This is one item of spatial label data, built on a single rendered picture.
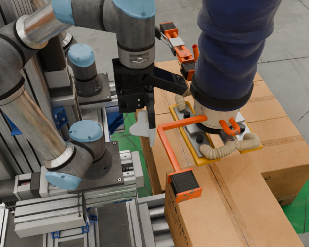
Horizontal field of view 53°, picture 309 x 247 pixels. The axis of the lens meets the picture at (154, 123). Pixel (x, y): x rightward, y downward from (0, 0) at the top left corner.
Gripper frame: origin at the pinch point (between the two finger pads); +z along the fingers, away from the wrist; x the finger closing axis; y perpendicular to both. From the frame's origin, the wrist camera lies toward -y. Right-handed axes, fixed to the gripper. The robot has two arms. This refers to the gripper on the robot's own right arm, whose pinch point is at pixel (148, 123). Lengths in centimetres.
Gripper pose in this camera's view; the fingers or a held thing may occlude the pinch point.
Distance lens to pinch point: 78.1
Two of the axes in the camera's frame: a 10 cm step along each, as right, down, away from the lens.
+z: 0.0, 6.7, 7.4
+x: 1.9, 7.2, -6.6
